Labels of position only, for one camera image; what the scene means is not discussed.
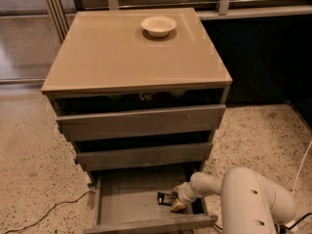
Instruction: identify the white ceramic bowl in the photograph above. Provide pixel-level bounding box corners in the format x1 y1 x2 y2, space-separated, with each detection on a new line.
140 16 177 38

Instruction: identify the white power cable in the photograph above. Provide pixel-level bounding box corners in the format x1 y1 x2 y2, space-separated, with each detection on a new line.
291 139 312 197

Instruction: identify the black rxbar chocolate bar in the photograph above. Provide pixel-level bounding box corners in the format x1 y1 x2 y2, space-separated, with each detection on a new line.
157 192 177 206

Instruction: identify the grey drawer cabinet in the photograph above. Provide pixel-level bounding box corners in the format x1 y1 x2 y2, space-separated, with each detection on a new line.
41 7 233 234

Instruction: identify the white wall plug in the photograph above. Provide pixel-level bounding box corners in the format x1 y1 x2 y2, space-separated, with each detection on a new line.
286 220 298 234

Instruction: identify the bottom grey open drawer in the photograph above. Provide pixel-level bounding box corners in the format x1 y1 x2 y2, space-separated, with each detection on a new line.
84 164 217 234

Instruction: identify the black floor cable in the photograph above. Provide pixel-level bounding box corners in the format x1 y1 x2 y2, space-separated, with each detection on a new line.
3 189 96 234

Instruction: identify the top grey drawer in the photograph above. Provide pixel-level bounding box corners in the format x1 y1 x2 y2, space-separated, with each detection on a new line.
57 104 225 141

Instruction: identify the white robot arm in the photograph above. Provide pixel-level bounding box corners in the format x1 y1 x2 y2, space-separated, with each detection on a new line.
171 167 296 234

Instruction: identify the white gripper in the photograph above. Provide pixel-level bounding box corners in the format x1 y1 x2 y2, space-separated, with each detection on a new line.
171 182 201 213

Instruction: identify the middle grey drawer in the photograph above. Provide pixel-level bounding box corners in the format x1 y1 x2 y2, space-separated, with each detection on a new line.
77 142 213 172

